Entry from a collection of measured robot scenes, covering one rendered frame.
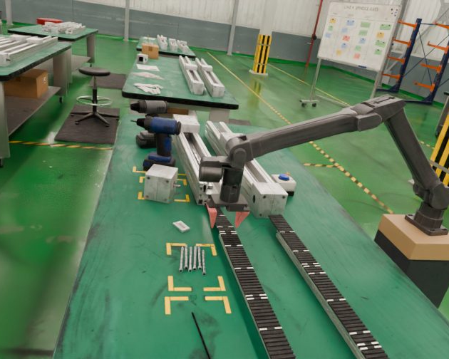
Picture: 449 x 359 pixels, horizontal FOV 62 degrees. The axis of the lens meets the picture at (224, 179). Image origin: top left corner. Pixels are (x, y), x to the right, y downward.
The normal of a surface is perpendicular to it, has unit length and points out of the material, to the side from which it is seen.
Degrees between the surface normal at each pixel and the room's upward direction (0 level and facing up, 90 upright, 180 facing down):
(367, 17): 90
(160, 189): 90
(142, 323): 0
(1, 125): 90
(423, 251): 90
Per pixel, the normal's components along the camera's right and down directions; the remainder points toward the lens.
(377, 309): 0.15, -0.91
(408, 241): -0.97, -0.07
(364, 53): -0.86, 0.08
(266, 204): 0.25, 0.42
